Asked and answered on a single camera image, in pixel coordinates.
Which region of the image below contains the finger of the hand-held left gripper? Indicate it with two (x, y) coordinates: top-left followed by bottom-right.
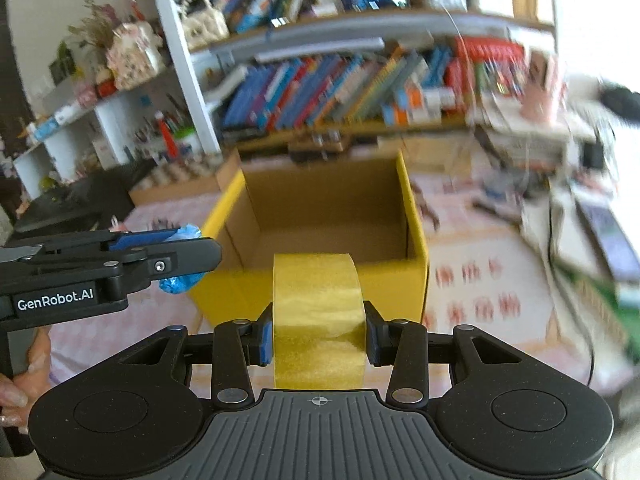
(102, 238), (223, 293)
(0, 229), (178, 263)

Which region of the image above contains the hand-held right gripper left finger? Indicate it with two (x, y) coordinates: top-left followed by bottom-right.
(117, 302), (275, 409)

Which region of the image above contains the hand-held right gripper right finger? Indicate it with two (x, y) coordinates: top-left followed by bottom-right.
(364, 301), (523, 408)

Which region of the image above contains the blue wrapper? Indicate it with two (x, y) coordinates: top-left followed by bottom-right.
(159, 223), (203, 295)

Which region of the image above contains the yellow tape roll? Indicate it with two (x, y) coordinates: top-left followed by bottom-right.
(272, 253), (365, 391)

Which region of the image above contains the yellow cardboard box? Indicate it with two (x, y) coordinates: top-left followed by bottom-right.
(192, 150), (431, 333)

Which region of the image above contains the pink checked desktop tablecloth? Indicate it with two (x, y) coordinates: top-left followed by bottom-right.
(50, 160), (616, 401)

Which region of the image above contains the person's left hand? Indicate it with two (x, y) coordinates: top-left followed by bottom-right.
(0, 329), (53, 435)

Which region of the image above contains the wooden chessboard box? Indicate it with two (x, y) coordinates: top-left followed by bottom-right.
(129, 152), (241, 206)

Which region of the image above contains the black electronic keyboard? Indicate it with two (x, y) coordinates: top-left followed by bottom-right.
(10, 160), (156, 241)

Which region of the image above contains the orange bottle with white cap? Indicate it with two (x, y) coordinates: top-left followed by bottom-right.
(156, 112), (180, 158)

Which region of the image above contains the white jar with green lid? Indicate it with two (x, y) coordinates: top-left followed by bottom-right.
(175, 129), (201, 156)

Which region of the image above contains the blue tissue pack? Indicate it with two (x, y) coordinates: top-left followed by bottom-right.
(30, 112), (68, 142)

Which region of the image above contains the dark hand tool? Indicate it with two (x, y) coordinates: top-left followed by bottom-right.
(412, 185), (443, 231)

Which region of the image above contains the wooden stand with metal caps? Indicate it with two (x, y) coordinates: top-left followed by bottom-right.
(290, 132), (346, 161)

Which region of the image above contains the pink figure decoration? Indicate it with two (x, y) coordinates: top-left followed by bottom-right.
(107, 22), (166, 91)

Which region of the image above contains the white bookshelf unit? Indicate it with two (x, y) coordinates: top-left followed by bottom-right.
(12, 0), (561, 196)

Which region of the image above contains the dark wooden door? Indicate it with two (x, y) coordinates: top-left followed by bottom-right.
(0, 0), (33, 221)

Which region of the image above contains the row of leaning books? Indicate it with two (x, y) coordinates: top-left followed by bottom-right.
(220, 37), (526, 131)

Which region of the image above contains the dried flower bunch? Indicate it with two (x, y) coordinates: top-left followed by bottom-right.
(67, 0), (121, 43)

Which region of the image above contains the white quilted handbag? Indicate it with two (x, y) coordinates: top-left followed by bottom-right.
(180, 0), (231, 51)

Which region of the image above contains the orange and white box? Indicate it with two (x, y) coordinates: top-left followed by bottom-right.
(407, 87), (455, 122)
(382, 104), (417, 126)

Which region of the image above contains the stack of flat books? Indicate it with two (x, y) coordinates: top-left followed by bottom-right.
(475, 110), (601, 171)

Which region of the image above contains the dark flat device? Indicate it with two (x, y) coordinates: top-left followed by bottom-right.
(575, 195), (640, 281)

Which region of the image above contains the pink container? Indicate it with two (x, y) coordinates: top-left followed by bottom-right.
(520, 50), (566, 121)

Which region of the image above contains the black blurred object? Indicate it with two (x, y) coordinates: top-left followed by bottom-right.
(597, 85), (640, 123)

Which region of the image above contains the dark photo frame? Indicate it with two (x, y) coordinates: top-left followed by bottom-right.
(49, 42), (78, 83)

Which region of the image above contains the black cable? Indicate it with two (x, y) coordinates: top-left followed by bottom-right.
(547, 195), (598, 386)

